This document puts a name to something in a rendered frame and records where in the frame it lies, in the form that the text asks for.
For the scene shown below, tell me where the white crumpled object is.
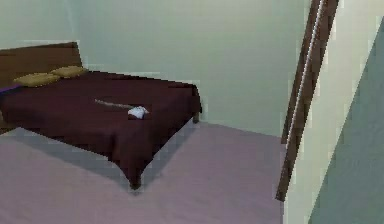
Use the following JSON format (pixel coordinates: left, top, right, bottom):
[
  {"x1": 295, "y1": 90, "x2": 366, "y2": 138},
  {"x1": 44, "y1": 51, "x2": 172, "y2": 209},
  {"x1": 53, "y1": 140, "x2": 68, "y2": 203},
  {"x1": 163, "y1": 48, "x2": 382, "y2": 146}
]
[{"x1": 127, "y1": 105, "x2": 150, "y2": 120}]

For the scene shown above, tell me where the thin grey stick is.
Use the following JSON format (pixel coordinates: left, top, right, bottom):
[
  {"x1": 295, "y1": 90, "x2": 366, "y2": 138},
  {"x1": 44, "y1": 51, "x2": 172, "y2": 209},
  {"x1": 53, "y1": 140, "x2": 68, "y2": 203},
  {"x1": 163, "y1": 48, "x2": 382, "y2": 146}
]
[{"x1": 94, "y1": 98, "x2": 136, "y2": 110}]

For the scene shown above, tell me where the dark maroon bed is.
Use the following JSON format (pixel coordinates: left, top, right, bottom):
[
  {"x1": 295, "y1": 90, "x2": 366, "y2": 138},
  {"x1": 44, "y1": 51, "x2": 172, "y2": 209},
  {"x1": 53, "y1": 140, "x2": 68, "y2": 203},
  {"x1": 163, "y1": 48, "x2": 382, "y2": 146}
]
[{"x1": 0, "y1": 41, "x2": 203, "y2": 191}]

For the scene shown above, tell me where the olive yellow pillow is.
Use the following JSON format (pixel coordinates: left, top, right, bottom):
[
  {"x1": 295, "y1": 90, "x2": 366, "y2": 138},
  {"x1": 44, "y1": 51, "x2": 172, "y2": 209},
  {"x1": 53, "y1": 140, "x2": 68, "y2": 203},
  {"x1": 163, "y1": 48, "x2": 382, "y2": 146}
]
[
  {"x1": 49, "y1": 65, "x2": 88, "y2": 79},
  {"x1": 13, "y1": 72, "x2": 61, "y2": 88}
]

